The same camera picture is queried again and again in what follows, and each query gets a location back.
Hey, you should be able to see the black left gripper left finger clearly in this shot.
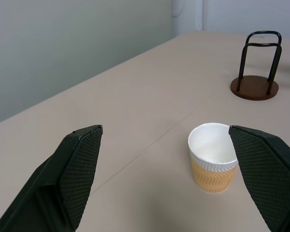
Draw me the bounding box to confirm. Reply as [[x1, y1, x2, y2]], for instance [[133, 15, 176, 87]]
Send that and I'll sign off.
[[0, 124, 104, 232]]

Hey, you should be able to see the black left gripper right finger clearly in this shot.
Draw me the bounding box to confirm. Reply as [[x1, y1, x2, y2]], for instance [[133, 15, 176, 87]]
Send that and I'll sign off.
[[228, 125, 290, 232]]

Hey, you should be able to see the tan white ribbed paper cup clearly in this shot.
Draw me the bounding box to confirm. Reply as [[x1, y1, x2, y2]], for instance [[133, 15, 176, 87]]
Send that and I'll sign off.
[[188, 123, 240, 194]]

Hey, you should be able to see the wooden cup holder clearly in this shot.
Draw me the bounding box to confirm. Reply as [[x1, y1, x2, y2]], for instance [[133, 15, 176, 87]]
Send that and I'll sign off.
[[230, 30, 282, 101]]

